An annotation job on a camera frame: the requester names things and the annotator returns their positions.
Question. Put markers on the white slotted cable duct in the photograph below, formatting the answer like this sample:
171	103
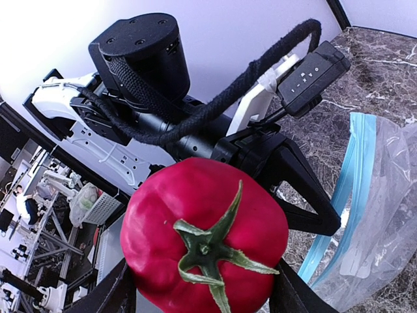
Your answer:
104	256

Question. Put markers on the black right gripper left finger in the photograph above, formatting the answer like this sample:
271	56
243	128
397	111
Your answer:
115	293

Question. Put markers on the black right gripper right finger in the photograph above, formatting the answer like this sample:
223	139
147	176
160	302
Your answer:
292	295

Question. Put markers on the red tomato with stem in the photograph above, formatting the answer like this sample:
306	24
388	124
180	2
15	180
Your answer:
203	236

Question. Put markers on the clear zip bag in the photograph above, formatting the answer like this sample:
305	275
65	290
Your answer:
375	198

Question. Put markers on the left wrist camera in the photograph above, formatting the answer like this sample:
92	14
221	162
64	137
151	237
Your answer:
294	88

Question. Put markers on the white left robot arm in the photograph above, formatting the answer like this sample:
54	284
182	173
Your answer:
139	92

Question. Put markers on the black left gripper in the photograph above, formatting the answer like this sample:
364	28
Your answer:
268	157

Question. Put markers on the black right frame post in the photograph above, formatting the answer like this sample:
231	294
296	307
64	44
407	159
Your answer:
339	13

